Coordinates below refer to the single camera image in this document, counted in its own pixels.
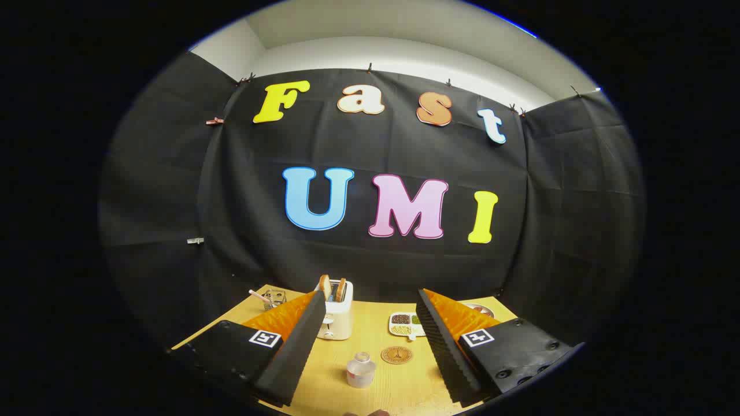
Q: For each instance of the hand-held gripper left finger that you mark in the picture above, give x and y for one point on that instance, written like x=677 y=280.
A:
x=298 y=352

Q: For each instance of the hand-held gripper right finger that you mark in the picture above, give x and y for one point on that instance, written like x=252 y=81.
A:
x=445 y=352

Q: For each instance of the round wooden coaster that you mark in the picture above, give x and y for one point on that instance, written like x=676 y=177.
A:
x=396 y=355

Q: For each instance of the clear juice bottle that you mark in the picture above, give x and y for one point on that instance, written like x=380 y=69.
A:
x=361 y=372

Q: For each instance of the white divided bean tray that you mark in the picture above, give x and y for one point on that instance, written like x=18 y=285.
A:
x=402 y=330

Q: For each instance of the wooden table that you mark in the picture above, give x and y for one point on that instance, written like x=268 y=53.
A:
x=404 y=387

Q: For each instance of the white toaster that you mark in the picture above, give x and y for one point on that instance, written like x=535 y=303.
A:
x=341 y=318

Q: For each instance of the metal mesh holder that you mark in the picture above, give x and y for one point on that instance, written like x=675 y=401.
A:
x=275 y=299

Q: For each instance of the white oval plate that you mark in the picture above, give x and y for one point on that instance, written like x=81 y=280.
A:
x=484 y=309

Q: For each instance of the striped straw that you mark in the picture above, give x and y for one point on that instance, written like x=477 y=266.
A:
x=257 y=295

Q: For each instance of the large toast slice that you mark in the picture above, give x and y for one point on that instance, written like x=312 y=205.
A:
x=325 y=287

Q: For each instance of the small toast slice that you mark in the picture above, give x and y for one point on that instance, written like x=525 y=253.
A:
x=341 y=289

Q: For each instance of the black backdrop cloth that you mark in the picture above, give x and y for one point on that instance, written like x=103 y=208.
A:
x=376 y=150

